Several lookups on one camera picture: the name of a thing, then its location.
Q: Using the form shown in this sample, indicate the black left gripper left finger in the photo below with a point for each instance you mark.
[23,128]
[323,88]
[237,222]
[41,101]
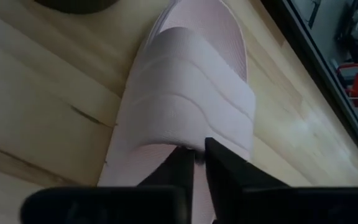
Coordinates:
[179,168]

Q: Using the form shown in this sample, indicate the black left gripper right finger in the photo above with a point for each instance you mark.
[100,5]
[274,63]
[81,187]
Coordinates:
[228,174]

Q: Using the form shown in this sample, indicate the pink foam slide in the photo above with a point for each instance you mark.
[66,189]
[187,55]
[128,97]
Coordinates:
[182,93]

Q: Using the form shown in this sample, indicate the red and black equipment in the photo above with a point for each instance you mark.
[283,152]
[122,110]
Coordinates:
[357,87]

